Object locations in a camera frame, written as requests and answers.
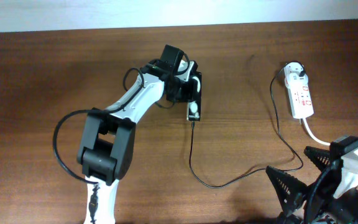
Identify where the black charger cable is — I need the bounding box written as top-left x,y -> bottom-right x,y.
188,61 -> 306,189

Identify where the white power strip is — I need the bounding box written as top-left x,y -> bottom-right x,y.
283,61 -> 314,120

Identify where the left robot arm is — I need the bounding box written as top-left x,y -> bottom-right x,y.
76,45 -> 202,223

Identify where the white USB charger adapter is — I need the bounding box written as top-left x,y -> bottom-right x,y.
284,61 -> 308,89

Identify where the white power strip cord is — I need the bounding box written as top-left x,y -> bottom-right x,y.
300,117 -> 358,149

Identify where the black smartphone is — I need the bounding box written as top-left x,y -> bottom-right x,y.
187,72 -> 202,121

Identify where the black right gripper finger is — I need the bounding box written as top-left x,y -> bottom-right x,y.
265,166 -> 308,217
304,146 -> 331,172

